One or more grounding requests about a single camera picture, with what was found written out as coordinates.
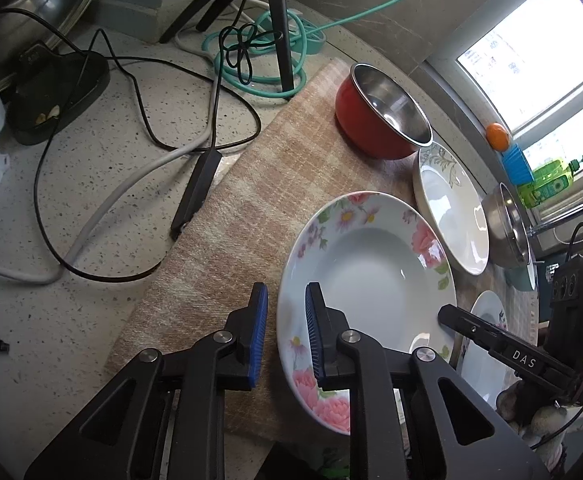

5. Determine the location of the black power adapter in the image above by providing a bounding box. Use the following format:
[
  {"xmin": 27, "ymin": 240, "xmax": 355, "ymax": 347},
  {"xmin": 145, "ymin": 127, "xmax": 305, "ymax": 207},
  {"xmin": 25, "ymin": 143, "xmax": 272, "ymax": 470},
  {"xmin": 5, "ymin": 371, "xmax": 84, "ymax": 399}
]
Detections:
[{"xmin": 170, "ymin": 148, "xmax": 222, "ymax": 240}]

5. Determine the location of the black charger dock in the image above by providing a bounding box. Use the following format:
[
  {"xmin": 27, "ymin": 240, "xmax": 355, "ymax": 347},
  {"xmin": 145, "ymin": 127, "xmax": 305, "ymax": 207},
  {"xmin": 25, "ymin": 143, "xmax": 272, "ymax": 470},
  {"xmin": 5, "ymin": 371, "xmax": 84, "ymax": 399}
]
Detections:
[{"xmin": 6, "ymin": 42, "xmax": 110, "ymax": 145}]

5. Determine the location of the teal green cable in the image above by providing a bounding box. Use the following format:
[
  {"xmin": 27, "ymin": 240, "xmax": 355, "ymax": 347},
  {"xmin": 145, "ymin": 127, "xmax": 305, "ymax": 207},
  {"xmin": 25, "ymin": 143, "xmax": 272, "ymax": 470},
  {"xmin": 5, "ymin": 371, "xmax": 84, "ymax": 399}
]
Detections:
[{"xmin": 201, "ymin": 0, "xmax": 457, "ymax": 100}]

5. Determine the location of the grey cable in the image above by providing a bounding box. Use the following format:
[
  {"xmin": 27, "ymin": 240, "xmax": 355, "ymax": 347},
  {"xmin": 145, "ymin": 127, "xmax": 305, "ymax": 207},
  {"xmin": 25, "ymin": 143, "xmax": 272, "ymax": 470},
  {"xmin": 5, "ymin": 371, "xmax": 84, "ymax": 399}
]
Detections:
[{"xmin": 0, "ymin": 77, "xmax": 221, "ymax": 286}]

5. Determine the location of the orange tangerine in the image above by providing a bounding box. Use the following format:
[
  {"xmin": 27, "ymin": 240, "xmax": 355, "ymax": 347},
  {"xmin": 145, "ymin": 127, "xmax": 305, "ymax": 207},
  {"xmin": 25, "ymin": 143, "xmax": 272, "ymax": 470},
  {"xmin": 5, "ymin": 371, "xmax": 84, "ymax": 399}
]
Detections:
[{"xmin": 485, "ymin": 122, "xmax": 512, "ymax": 153}]

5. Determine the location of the small white floral plate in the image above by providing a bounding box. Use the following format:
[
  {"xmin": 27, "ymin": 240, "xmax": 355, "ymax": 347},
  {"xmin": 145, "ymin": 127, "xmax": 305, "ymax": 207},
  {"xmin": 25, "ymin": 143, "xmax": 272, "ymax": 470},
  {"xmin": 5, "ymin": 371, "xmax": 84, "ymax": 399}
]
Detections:
[{"xmin": 456, "ymin": 290, "xmax": 508, "ymax": 408}]

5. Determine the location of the white plate leaf pattern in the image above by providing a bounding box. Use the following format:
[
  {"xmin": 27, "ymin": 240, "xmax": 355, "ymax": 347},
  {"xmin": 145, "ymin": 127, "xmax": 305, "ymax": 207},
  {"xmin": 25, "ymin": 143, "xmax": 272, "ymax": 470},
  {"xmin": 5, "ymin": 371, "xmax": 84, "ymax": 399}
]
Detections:
[{"xmin": 413, "ymin": 142, "xmax": 490, "ymax": 276}]

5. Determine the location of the pink plaid cloth mat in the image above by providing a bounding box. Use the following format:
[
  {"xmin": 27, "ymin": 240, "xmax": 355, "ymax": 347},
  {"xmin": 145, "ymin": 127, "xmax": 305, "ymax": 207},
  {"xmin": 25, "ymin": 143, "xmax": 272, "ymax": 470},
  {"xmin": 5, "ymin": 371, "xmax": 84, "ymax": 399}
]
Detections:
[{"xmin": 105, "ymin": 60, "xmax": 413, "ymax": 445}]

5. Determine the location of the right gloved hand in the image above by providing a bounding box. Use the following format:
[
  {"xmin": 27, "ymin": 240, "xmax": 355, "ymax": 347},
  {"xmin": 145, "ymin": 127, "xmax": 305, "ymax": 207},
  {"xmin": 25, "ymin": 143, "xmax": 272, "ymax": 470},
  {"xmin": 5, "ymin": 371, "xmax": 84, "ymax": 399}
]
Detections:
[{"xmin": 497, "ymin": 380, "xmax": 570, "ymax": 476}]

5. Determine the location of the silver steel bowl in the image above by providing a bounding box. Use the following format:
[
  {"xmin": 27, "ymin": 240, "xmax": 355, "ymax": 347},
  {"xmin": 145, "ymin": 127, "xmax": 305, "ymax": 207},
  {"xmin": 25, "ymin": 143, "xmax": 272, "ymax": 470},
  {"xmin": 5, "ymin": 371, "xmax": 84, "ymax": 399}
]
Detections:
[{"xmin": 482, "ymin": 183, "xmax": 530, "ymax": 269}]

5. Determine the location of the window frame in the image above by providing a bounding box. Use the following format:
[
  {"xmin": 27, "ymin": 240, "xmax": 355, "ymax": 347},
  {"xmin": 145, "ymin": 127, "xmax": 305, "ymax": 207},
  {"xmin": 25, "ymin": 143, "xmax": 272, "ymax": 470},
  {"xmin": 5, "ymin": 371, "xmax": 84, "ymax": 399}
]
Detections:
[{"xmin": 423, "ymin": 0, "xmax": 583, "ymax": 221}]

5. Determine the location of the chrome faucet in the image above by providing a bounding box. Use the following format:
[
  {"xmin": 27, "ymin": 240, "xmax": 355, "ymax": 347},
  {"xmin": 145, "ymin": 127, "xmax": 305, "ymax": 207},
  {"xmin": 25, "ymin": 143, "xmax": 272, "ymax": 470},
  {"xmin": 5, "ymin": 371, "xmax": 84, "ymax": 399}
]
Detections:
[{"xmin": 526, "ymin": 204, "xmax": 583, "ymax": 238}]

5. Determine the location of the green detergent pouch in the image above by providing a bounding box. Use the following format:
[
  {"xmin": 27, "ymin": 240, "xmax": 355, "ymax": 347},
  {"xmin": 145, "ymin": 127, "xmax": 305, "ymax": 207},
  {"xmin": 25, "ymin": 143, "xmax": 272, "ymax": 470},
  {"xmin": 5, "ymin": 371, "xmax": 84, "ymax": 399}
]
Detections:
[{"xmin": 517, "ymin": 156, "xmax": 583, "ymax": 209}]

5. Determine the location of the pink floral plate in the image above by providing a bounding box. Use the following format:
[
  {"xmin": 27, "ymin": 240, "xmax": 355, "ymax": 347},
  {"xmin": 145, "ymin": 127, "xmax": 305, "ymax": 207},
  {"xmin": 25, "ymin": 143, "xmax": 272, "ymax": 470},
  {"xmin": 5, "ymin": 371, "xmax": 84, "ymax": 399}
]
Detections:
[{"xmin": 276, "ymin": 191, "xmax": 456, "ymax": 434}]

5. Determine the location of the red steel bowl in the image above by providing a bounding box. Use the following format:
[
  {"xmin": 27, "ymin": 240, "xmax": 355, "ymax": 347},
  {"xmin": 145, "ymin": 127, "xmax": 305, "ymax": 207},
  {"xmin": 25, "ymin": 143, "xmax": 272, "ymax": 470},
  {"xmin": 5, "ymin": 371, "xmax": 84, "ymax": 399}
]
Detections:
[{"xmin": 335, "ymin": 63, "xmax": 433, "ymax": 160}]

